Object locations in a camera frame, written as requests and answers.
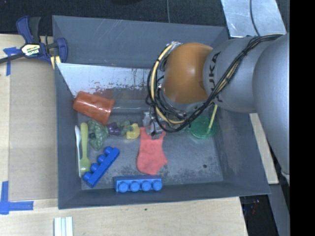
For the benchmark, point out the yellow rubber toy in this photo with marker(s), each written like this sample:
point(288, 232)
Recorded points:
point(134, 133)

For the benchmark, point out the red cloth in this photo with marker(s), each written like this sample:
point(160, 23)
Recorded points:
point(151, 154)

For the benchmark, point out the green clear plastic cup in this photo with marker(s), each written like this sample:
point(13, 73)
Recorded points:
point(200, 129)

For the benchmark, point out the grey metal bin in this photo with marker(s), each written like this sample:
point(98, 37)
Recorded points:
point(187, 161)

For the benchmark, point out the green toy figure purple shorts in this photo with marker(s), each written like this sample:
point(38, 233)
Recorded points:
point(98, 134)

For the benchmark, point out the yellow straw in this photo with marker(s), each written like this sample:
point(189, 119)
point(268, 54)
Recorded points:
point(212, 118)

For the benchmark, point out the blue four-stud toy brick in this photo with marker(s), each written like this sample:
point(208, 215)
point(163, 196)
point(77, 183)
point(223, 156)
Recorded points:
point(137, 184)
point(102, 166)

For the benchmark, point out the orange plastic cup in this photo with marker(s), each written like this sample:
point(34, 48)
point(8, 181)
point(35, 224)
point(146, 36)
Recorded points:
point(94, 106)

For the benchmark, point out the pale green plastic spoon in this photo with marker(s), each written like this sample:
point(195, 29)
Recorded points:
point(84, 151)

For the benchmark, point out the white plastic spoon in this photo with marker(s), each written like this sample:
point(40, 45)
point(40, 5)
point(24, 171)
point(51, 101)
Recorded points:
point(77, 141)

